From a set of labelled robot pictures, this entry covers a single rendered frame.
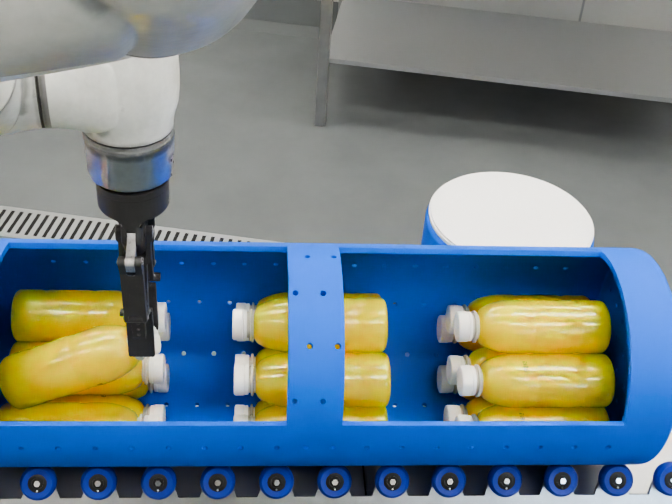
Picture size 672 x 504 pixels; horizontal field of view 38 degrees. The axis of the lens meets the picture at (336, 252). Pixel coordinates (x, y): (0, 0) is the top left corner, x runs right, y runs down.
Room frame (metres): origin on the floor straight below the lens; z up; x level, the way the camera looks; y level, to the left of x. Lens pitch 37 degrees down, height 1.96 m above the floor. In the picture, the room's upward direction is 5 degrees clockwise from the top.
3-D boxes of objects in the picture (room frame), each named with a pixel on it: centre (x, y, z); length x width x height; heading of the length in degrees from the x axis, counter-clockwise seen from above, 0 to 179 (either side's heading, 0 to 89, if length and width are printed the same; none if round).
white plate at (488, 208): (1.35, -0.29, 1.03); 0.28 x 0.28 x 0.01
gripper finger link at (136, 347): (0.82, 0.22, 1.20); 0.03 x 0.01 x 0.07; 96
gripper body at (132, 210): (0.84, 0.22, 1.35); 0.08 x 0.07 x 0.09; 6
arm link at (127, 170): (0.84, 0.22, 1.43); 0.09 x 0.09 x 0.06
